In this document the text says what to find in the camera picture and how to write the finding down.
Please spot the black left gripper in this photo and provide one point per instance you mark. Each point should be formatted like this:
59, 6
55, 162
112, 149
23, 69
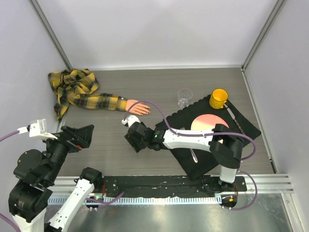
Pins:
84, 135

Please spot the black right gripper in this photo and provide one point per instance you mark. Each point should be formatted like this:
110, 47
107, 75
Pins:
134, 143

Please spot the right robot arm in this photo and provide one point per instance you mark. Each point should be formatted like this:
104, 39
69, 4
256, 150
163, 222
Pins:
224, 146

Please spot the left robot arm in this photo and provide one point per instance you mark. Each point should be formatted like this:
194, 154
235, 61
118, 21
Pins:
37, 171

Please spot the mannequin hand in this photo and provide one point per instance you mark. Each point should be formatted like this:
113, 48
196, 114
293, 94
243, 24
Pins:
137, 108

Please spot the black scalloped placemat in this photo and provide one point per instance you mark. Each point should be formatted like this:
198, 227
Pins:
184, 118

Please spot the yellow plaid shirt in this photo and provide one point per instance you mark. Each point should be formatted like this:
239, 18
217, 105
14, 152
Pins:
78, 88

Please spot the silver fork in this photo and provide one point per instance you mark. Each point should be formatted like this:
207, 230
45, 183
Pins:
193, 154

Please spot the clear plastic cup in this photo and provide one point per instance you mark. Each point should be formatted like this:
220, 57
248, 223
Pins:
184, 97

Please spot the pink cream plate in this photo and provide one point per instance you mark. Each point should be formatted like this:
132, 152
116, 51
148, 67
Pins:
207, 122

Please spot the yellow mug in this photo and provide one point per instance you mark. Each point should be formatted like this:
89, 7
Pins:
218, 98

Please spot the silver knife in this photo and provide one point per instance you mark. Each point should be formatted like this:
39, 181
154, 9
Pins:
234, 118

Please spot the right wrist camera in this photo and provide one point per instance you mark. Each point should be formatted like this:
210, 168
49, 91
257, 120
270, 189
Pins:
130, 120

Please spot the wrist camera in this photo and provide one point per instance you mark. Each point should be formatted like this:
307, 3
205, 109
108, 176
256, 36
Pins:
130, 120
37, 129

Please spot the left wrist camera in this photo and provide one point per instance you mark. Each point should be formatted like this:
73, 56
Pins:
37, 129

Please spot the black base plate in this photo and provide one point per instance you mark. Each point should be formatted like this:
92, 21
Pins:
164, 186

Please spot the white cable duct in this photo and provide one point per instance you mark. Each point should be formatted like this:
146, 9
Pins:
59, 200

